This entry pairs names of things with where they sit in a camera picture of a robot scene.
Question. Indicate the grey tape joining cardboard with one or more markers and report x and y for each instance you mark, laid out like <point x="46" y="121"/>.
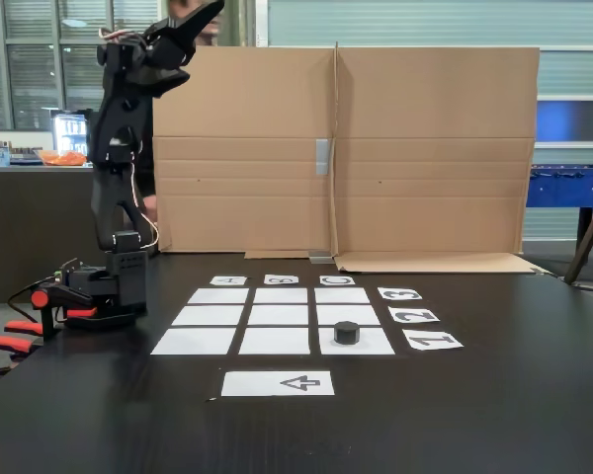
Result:
<point x="321" y="258"/>

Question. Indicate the paper sheet number 1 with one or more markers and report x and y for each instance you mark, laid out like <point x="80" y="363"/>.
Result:
<point x="433" y="340"/>

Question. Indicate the dark wooden stand leg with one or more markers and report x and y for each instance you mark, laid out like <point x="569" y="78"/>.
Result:
<point x="590" y="237"/>

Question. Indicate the dark counter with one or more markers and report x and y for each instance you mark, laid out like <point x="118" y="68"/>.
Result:
<point x="29" y="227"/>

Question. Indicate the grey vertical tape strip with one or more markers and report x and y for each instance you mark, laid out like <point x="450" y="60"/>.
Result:
<point x="322" y="156"/>

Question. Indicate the white paper grid square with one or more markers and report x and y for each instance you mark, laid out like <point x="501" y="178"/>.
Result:
<point x="348" y="312"/>
<point x="342" y="295"/>
<point x="375" y="345"/>
<point x="218" y="295"/>
<point x="194" y="341"/>
<point x="208" y="315"/>
<point x="279" y="315"/>
<point x="280" y="295"/>
<point x="275" y="341"/>

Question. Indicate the lit display fridge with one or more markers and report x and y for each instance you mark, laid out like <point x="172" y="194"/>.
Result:
<point x="71" y="131"/>

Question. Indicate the white arrow paper sheet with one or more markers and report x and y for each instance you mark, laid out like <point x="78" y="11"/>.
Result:
<point x="277" y="383"/>

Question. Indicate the red and black clamp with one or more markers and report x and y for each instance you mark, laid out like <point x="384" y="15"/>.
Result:
<point x="44" y="298"/>

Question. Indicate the brown cardboard panel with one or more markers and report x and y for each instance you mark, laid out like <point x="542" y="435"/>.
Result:
<point x="242" y="148"/>
<point x="435" y="148"/>

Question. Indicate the person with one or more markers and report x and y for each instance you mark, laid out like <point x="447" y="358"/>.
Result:
<point x="207" y="27"/>

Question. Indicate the person's hand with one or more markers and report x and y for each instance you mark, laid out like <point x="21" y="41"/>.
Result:
<point x="150" y="207"/>

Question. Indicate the paper sheet letter B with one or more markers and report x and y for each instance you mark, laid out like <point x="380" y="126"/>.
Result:
<point x="281" y="280"/>

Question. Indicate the black cylindrical token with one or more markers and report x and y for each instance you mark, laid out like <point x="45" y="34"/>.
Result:
<point x="346" y="332"/>

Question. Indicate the blue foosball table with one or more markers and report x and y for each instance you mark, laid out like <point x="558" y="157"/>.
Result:
<point x="568" y="185"/>

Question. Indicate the paper sheet letter A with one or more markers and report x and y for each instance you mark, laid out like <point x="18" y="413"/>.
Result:
<point x="228" y="281"/>

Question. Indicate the paper sheet number 3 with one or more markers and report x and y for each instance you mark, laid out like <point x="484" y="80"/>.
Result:
<point x="400" y="293"/>

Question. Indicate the paper sheet number 2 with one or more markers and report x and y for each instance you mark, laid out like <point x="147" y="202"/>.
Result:
<point x="414" y="315"/>

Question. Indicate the paper sheet letter C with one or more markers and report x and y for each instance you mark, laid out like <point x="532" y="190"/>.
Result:
<point x="337" y="280"/>

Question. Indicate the bowl of orange snacks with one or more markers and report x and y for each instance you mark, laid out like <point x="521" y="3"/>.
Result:
<point x="61" y="158"/>

